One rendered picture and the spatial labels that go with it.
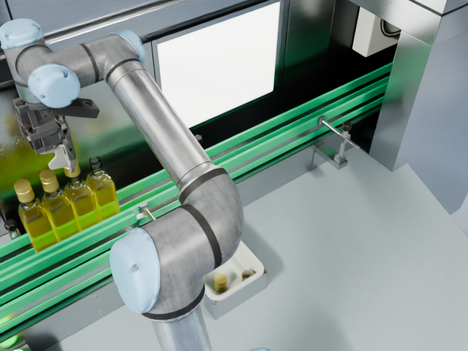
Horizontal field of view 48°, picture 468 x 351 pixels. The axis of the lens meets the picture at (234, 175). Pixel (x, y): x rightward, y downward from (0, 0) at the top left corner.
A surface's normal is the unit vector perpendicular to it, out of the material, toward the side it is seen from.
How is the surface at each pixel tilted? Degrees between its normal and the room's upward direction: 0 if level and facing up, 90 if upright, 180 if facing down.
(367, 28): 90
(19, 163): 90
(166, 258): 37
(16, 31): 0
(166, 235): 5
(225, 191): 25
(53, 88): 90
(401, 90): 90
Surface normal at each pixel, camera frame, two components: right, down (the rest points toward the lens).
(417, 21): -0.81, 0.41
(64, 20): 0.59, 0.58
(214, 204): 0.14, -0.63
